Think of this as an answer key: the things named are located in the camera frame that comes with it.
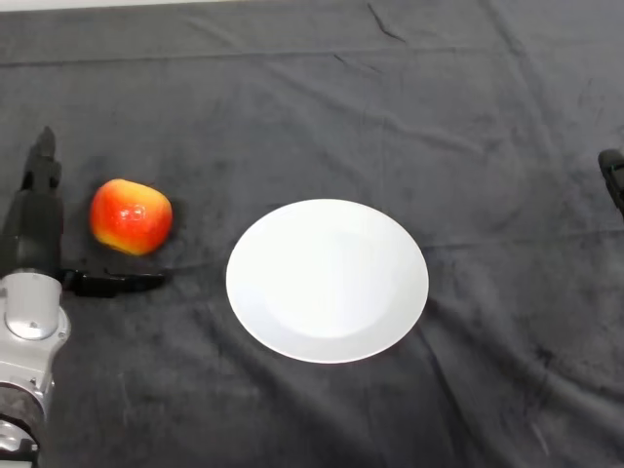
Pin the red yellow apple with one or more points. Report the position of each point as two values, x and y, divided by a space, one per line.
130 217

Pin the round white plate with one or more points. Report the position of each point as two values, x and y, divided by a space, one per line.
326 282

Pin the black table cloth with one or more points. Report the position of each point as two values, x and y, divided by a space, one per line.
312 122

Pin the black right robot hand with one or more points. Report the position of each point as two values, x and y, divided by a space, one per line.
616 174

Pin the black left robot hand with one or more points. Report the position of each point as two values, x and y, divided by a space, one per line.
36 229

